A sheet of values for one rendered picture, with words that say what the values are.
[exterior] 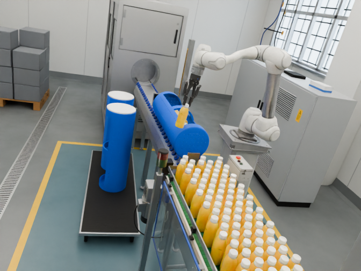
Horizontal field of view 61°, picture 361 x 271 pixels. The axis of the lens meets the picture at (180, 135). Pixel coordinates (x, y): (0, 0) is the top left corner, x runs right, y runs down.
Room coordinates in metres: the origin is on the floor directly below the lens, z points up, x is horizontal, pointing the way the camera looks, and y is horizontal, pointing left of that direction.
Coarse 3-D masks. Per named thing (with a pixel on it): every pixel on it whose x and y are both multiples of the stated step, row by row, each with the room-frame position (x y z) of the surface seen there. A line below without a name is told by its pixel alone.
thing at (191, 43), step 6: (192, 42) 3.57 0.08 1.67; (192, 48) 3.57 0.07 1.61; (186, 54) 3.59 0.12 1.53; (186, 60) 3.56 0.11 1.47; (186, 66) 3.56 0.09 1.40; (186, 72) 3.57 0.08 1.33; (186, 78) 3.57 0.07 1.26; (180, 84) 3.59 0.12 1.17; (180, 90) 3.56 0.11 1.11; (180, 96) 3.56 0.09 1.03
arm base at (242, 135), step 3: (234, 129) 2.67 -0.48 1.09; (237, 132) 2.59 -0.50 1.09; (240, 132) 2.56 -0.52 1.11; (243, 132) 2.54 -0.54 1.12; (237, 135) 2.55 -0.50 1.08; (240, 135) 2.53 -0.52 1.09; (243, 135) 2.53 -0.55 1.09; (246, 135) 2.53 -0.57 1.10; (249, 135) 2.53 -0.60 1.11; (252, 135) 2.55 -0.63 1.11; (240, 138) 2.50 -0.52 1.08; (243, 138) 2.52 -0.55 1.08; (246, 138) 2.52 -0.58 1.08; (249, 138) 2.53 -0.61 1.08; (252, 138) 2.54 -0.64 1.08; (255, 138) 2.57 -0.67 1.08
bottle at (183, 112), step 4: (184, 108) 2.11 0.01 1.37; (180, 112) 2.11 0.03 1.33; (184, 112) 2.10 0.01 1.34; (188, 112) 2.13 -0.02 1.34; (180, 116) 2.10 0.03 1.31; (184, 116) 2.10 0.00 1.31; (176, 120) 2.12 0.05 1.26; (180, 120) 2.09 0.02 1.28; (184, 120) 2.10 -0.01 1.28; (176, 124) 2.10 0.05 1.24; (180, 124) 2.09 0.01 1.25; (180, 128) 2.10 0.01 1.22
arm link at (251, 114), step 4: (248, 108) 2.62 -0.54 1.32; (252, 108) 2.59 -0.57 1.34; (256, 108) 2.64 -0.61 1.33; (244, 112) 2.62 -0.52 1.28; (248, 112) 2.57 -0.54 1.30; (252, 112) 2.55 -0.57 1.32; (256, 112) 2.55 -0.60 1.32; (260, 112) 2.56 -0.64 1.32; (244, 116) 2.58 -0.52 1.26; (248, 116) 2.55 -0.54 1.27; (252, 116) 2.53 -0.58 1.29; (256, 116) 2.53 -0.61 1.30; (244, 120) 2.56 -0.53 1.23; (248, 120) 2.53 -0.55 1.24; (252, 120) 2.50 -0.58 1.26; (240, 124) 2.60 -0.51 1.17; (244, 124) 2.55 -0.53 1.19; (248, 124) 2.52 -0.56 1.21; (240, 128) 2.58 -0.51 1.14; (244, 128) 2.54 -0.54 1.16; (248, 128) 2.51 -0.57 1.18; (248, 132) 2.53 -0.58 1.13
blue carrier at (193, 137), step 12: (156, 96) 2.91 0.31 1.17; (168, 96) 2.95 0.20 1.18; (156, 108) 2.74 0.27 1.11; (168, 108) 2.55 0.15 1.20; (180, 108) 2.52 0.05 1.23; (168, 120) 2.38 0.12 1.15; (192, 120) 2.57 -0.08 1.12; (168, 132) 2.28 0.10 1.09; (180, 132) 2.11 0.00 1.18; (192, 132) 2.14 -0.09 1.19; (204, 132) 2.17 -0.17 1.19; (180, 144) 2.11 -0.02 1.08; (192, 144) 2.14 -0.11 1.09; (204, 144) 2.18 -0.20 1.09; (180, 156) 2.12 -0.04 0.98
